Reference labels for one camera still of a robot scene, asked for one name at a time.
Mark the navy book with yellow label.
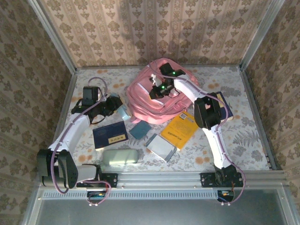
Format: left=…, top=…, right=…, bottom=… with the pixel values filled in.
left=215, top=91, right=234, bottom=121
left=92, top=120, right=129, bottom=150

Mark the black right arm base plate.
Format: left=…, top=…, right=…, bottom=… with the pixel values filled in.
left=200, top=172, right=243, bottom=188

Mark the grey metal panel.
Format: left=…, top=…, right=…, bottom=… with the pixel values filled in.
left=22, top=187, right=300, bottom=225

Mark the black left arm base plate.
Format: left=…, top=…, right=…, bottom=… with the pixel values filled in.
left=76, top=172, right=118, bottom=188

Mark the aluminium table side rail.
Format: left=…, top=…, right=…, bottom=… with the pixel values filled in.
left=44, top=70, right=78, bottom=172
left=239, top=67, right=278, bottom=171

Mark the aluminium mounting rail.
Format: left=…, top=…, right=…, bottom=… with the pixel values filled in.
left=35, top=170, right=288, bottom=189

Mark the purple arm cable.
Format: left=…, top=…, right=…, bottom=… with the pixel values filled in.
left=150, top=61, right=246, bottom=207
left=50, top=76, right=112, bottom=207

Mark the white grey notebook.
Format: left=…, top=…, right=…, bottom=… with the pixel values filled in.
left=144, top=133, right=178, bottom=164

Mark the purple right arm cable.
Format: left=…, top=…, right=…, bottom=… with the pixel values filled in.
left=150, top=61, right=246, bottom=207

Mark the small teal notebook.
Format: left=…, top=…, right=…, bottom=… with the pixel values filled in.
left=129, top=120, right=151, bottom=139

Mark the light blue ruler box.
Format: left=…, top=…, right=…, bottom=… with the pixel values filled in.
left=109, top=92, right=131, bottom=120

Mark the pink backpack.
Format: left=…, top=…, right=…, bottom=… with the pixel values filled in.
left=126, top=58, right=200, bottom=124

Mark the aluminium frame post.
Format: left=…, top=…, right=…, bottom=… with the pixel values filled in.
left=239, top=0, right=285, bottom=68
left=27, top=0, right=78, bottom=75

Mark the grey slotted cable duct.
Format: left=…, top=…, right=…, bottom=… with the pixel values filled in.
left=41, top=189, right=223, bottom=200

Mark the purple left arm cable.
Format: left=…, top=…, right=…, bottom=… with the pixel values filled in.
left=50, top=76, right=112, bottom=207

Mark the pale green pencil case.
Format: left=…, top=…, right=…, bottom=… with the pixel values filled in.
left=102, top=149, right=139, bottom=165

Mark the floral tablecloth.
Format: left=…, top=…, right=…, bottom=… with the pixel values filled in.
left=52, top=67, right=270, bottom=172

